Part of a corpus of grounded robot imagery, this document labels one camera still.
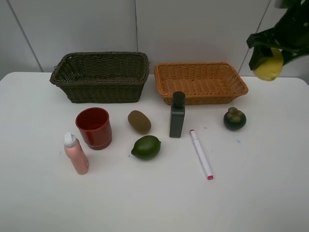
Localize brown kiwi fruit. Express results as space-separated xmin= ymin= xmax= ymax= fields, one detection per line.
xmin=127 ymin=110 xmax=151 ymax=134

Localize green lime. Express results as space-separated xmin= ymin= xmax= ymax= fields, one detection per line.
xmin=131 ymin=135 xmax=161 ymax=160

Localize red plastic cup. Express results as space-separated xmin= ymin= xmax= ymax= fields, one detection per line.
xmin=75 ymin=107 xmax=112 ymax=150

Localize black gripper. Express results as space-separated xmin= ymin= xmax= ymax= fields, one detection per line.
xmin=246 ymin=0 xmax=309 ymax=71

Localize white pink-capped marker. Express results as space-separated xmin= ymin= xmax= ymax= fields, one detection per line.
xmin=190 ymin=130 xmax=213 ymax=180

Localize dark green square bottle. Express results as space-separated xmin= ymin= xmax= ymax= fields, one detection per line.
xmin=169 ymin=91 xmax=185 ymax=138

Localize dark mangosteen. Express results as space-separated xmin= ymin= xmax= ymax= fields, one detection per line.
xmin=223 ymin=107 xmax=247 ymax=131

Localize pink spray bottle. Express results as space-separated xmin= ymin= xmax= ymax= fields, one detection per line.
xmin=64 ymin=132 xmax=89 ymax=175

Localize dark green wicker basket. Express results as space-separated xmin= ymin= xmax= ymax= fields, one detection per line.
xmin=50 ymin=52 xmax=149 ymax=103

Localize yellow lemon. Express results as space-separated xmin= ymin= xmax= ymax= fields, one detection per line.
xmin=253 ymin=48 xmax=284 ymax=81

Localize orange wicker basket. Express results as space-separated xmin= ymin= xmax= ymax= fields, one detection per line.
xmin=154 ymin=62 xmax=248 ymax=105

